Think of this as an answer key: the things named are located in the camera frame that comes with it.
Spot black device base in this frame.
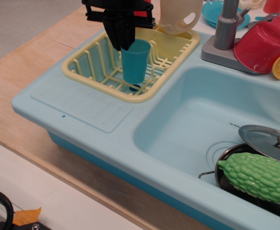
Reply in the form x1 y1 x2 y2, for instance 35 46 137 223
0 222 50 230

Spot orange tape piece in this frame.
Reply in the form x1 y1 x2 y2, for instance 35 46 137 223
12 207 42 226

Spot light blue toy sink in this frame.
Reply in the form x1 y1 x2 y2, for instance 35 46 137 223
11 46 280 230

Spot steel pot lid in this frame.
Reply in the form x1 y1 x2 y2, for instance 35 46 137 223
238 125 280 161

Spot teal plastic cup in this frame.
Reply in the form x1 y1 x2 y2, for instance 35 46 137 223
121 39 151 84

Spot green bitter gourd toy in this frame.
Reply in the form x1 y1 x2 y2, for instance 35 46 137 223
217 152 280 204

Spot grey toy faucet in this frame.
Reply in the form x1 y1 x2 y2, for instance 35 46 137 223
201 0 256 74

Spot yellow dish rack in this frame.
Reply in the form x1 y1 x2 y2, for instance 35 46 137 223
62 25 201 103

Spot steel pot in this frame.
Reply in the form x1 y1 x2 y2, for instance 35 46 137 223
199 144 280 217

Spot red plastic bowl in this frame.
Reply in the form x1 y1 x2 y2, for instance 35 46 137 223
234 21 280 74

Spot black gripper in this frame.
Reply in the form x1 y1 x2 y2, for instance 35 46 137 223
82 0 156 50

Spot black braided cable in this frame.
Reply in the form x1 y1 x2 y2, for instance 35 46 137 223
0 189 15 230

